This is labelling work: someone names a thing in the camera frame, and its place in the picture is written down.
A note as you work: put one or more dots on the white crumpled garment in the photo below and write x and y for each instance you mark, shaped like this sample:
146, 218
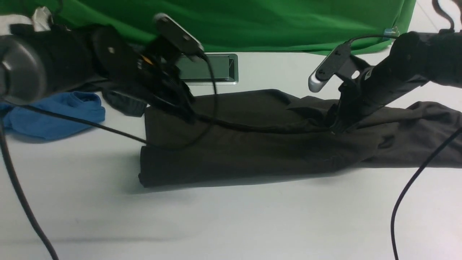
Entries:
41, 20

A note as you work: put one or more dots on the black robot arm with PiPER label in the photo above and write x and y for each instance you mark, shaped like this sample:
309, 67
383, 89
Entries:
35, 65

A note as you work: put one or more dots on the silver-edged wrist camera at collar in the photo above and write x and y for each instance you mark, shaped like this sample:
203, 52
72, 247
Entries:
329, 66

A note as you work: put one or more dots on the black gripper body at collar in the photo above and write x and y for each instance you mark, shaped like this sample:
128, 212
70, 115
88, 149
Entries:
378, 86

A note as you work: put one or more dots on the black robot arm at collar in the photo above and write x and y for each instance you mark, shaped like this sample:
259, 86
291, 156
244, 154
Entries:
415, 59

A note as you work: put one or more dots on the recessed metal table hatch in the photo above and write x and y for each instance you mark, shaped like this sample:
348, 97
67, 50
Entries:
196, 71

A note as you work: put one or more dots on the black gripper body near pile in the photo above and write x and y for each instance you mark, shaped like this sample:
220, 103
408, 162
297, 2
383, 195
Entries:
149, 75

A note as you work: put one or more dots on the green backdrop cloth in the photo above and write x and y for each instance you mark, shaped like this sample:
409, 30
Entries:
237, 25

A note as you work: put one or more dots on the blue binder clip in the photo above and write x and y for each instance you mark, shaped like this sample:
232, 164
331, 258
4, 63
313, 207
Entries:
391, 33

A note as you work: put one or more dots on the dark teal crumpled garment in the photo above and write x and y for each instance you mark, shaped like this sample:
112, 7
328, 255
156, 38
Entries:
126, 105

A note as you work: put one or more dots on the dark gray long-sleeve shirt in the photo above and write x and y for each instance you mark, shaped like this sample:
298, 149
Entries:
268, 135

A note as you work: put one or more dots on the silver-edged wrist camera near pile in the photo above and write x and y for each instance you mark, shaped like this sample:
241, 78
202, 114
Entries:
177, 36

